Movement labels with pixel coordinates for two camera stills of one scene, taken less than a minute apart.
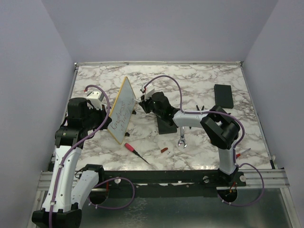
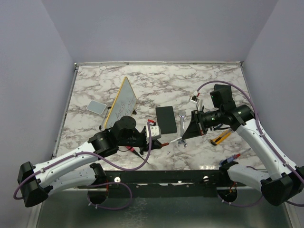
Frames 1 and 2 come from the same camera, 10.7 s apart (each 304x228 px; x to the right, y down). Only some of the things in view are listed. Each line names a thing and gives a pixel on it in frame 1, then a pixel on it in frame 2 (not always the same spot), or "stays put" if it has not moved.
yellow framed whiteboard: [122, 108] stays put
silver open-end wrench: [182, 139] stays put
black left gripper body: [96, 117] to [143, 146]
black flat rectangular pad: [164, 127] stays put
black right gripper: [144, 104] to [193, 129]
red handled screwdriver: [131, 148] stays put
